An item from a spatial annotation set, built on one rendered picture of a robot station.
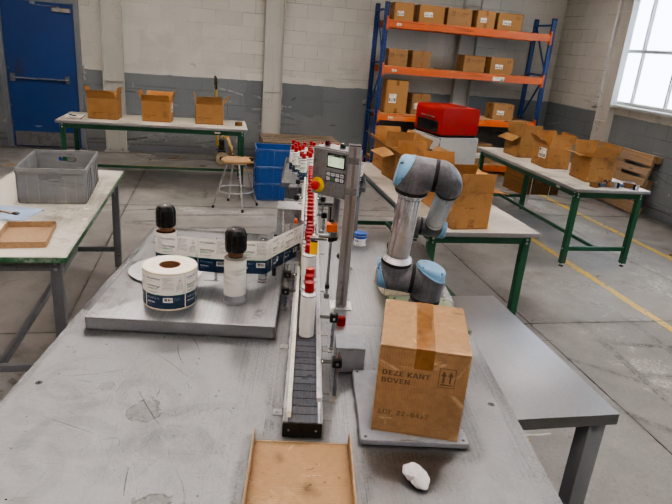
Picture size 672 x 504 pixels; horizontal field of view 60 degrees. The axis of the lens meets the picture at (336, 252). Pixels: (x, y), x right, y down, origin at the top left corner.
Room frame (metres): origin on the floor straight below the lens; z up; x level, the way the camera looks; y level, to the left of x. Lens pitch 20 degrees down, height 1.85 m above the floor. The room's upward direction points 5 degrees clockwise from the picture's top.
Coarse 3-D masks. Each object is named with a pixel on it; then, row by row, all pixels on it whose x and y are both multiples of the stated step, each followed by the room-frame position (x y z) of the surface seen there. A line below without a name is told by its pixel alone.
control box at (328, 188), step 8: (320, 144) 2.29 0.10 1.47; (320, 152) 2.24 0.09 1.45; (328, 152) 2.22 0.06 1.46; (336, 152) 2.20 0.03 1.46; (344, 152) 2.19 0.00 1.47; (320, 160) 2.24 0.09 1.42; (360, 160) 2.24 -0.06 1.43; (320, 168) 2.24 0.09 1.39; (328, 168) 2.22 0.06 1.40; (360, 168) 2.25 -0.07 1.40; (312, 176) 2.26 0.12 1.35; (320, 176) 2.24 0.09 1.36; (320, 184) 2.23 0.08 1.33; (328, 184) 2.22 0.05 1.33; (336, 184) 2.20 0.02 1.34; (344, 184) 2.18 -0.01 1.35; (320, 192) 2.23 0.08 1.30; (328, 192) 2.21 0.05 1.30; (336, 192) 2.19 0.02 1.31; (344, 192) 2.18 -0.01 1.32
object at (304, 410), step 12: (300, 264) 2.50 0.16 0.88; (300, 348) 1.72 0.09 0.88; (312, 348) 1.73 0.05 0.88; (300, 360) 1.64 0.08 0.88; (312, 360) 1.65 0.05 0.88; (300, 372) 1.57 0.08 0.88; (312, 372) 1.58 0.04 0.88; (300, 384) 1.50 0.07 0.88; (312, 384) 1.51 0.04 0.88; (300, 396) 1.44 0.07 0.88; (312, 396) 1.45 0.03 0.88; (300, 408) 1.38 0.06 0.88; (312, 408) 1.39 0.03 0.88; (288, 420) 1.32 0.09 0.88; (300, 420) 1.33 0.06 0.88; (312, 420) 1.33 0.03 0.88
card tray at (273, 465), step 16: (256, 448) 1.26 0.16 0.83; (272, 448) 1.26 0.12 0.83; (288, 448) 1.27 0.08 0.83; (304, 448) 1.27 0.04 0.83; (320, 448) 1.28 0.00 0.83; (336, 448) 1.28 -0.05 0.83; (256, 464) 1.20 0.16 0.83; (272, 464) 1.20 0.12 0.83; (288, 464) 1.21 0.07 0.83; (304, 464) 1.21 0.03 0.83; (320, 464) 1.22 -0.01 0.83; (336, 464) 1.22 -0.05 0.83; (352, 464) 1.18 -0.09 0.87; (256, 480) 1.14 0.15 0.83; (272, 480) 1.14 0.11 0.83; (288, 480) 1.15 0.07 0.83; (304, 480) 1.15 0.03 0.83; (320, 480) 1.16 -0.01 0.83; (336, 480) 1.16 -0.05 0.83; (352, 480) 1.14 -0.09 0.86; (256, 496) 1.09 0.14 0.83; (272, 496) 1.09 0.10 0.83; (288, 496) 1.10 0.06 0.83; (304, 496) 1.10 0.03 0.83; (320, 496) 1.10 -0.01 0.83; (336, 496) 1.11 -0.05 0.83; (352, 496) 1.11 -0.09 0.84
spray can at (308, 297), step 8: (304, 288) 1.82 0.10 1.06; (312, 288) 1.80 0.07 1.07; (304, 296) 1.79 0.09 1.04; (312, 296) 1.80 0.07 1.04; (304, 304) 1.79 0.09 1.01; (312, 304) 1.80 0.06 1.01; (304, 312) 1.79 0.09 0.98; (312, 312) 1.80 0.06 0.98; (304, 320) 1.79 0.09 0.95; (312, 320) 1.80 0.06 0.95; (304, 328) 1.79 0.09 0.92; (312, 328) 1.80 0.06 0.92; (304, 336) 1.79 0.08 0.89; (312, 336) 1.81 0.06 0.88
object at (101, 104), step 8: (88, 88) 7.16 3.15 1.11; (120, 88) 7.26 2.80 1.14; (88, 96) 7.00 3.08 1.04; (96, 96) 7.01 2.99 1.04; (104, 96) 7.02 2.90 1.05; (112, 96) 7.04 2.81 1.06; (120, 96) 7.28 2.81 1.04; (88, 104) 7.01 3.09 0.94; (96, 104) 7.03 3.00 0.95; (104, 104) 7.04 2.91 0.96; (112, 104) 7.06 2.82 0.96; (120, 104) 7.25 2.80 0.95; (88, 112) 7.01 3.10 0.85; (96, 112) 7.03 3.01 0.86; (104, 112) 7.04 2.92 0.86; (112, 112) 7.06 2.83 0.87; (120, 112) 7.23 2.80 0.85
